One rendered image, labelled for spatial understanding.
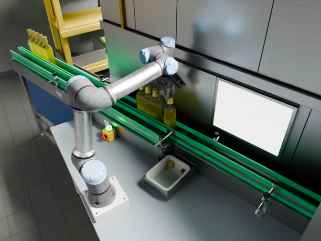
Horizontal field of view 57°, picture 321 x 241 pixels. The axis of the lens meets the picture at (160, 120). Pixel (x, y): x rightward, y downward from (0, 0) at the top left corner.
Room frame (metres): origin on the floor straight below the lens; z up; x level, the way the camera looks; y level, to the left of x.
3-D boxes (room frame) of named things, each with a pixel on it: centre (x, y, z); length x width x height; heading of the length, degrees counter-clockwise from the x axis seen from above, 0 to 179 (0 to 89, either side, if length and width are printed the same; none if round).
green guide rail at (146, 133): (1.86, 0.67, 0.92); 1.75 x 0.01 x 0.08; 49
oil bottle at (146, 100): (1.51, 0.07, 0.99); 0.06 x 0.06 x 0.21; 49
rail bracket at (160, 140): (1.27, -0.02, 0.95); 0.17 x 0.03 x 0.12; 139
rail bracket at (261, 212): (0.85, -0.50, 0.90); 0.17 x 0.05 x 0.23; 139
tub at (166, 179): (1.12, -0.04, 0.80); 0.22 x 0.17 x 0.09; 139
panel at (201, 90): (1.37, -0.30, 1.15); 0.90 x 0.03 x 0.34; 49
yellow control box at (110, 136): (1.50, 0.35, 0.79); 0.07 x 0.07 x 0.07; 49
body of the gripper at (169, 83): (1.42, -0.04, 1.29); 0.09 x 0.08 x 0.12; 48
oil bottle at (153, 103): (1.48, 0.03, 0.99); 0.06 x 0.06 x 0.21; 49
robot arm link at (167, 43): (1.41, -0.04, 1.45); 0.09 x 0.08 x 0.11; 124
